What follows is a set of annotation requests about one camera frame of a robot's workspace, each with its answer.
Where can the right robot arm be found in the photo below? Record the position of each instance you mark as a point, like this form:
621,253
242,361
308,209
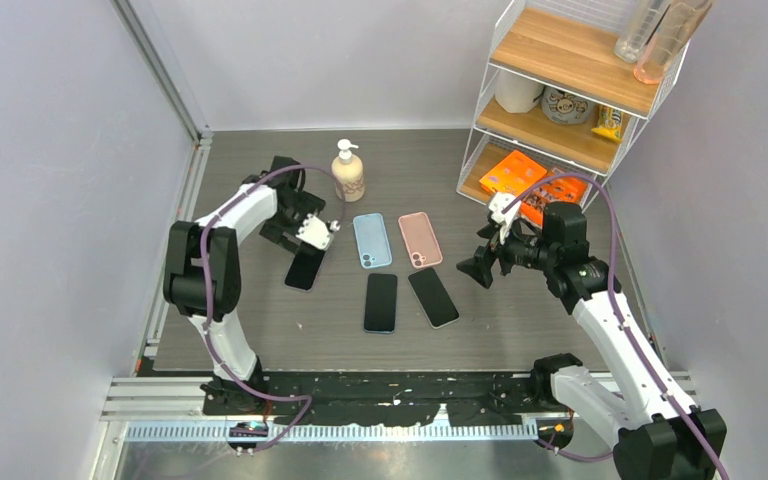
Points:
654,429

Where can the cream lotion pump bottle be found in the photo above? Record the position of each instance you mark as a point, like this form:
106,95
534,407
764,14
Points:
348,168

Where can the light blue phone case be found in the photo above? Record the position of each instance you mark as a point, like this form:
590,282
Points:
372,241

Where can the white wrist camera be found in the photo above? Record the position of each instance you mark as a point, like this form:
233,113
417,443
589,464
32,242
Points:
317,233
503,212

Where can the dark phone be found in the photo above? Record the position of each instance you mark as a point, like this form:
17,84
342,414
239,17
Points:
304,268

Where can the pink phone case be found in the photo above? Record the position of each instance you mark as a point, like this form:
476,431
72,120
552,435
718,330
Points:
420,240

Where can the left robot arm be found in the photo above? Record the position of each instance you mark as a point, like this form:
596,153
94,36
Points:
202,274

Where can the yellow snack packet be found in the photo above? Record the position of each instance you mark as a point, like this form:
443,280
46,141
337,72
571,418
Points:
609,124

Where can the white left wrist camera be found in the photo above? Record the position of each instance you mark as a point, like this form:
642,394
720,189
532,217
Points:
317,233

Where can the black smartphone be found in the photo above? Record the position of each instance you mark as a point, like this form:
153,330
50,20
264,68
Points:
433,298

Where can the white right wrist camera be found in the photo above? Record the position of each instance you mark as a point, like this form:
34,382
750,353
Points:
503,212

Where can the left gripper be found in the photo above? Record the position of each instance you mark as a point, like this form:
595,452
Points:
274,232

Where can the white wire shelf rack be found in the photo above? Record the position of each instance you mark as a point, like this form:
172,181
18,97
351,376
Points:
567,45

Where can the white paper roll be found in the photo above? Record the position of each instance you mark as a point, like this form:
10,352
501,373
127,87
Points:
517,94

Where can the orange cardboard box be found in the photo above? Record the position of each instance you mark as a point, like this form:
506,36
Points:
566,189

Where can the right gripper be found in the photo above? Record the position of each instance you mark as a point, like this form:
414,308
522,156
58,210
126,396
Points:
480,267

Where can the clear plastic bottle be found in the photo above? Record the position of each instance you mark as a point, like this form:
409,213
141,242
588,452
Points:
640,29

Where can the cartoon printed tin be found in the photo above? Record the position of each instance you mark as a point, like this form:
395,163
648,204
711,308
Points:
565,108

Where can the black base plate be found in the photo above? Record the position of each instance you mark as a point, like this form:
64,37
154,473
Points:
388,398

